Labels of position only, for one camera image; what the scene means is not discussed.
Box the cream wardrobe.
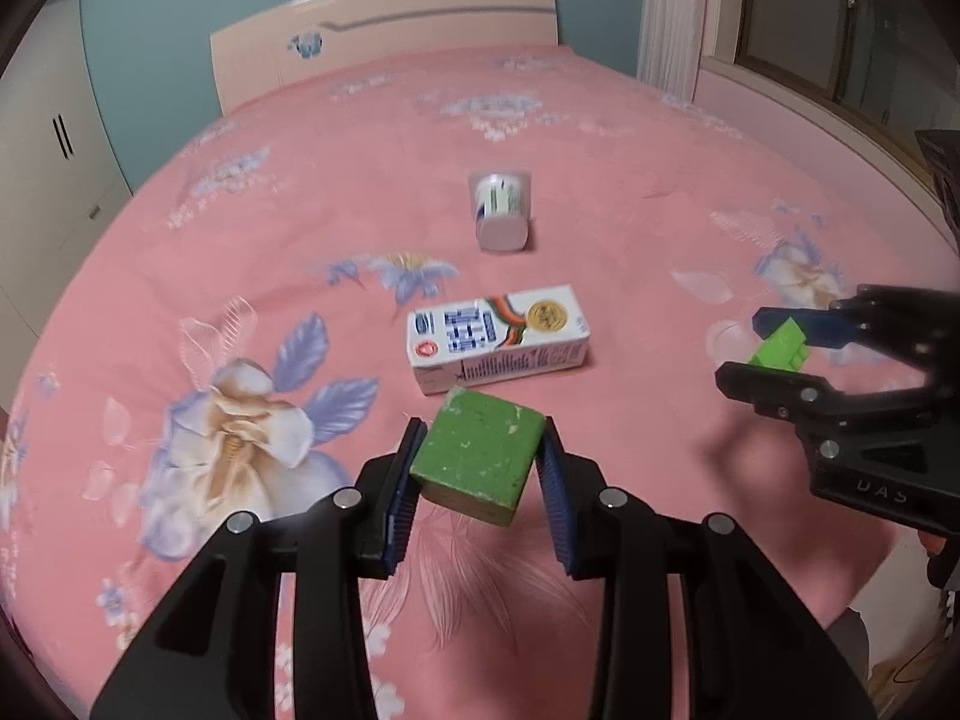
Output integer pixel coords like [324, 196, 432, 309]
[0, 0, 130, 410]

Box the green toy brick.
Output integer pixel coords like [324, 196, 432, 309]
[748, 319, 809, 372]

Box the pink window sill ledge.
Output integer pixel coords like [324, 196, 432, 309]
[695, 57, 955, 247]

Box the white curtain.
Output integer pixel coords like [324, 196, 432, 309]
[638, 0, 706, 103]

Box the pink wooden headboard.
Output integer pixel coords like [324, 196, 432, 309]
[210, 0, 560, 115]

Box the pink floral bed sheet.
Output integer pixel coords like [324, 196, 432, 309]
[2, 49, 958, 704]

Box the white yogurt cup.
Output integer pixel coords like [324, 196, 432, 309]
[469, 171, 532, 254]

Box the white milk carton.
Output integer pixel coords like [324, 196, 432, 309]
[405, 286, 590, 395]

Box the green sponge block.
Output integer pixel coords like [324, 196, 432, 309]
[410, 388, 545, 527]

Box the dark window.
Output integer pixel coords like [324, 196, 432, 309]
[736, 0, 958, 172]

